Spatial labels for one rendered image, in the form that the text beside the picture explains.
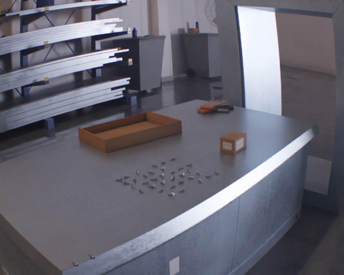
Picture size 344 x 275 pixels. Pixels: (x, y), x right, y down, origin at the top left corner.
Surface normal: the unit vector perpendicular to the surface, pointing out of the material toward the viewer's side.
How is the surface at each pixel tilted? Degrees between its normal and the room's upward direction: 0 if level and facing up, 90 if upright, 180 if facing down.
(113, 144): 90
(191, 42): 94
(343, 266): 0
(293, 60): 90
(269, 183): 90
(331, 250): 0
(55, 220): 0
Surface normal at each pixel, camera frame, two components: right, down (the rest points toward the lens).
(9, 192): -0.05, -0.95
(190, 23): 0.69, 0.19
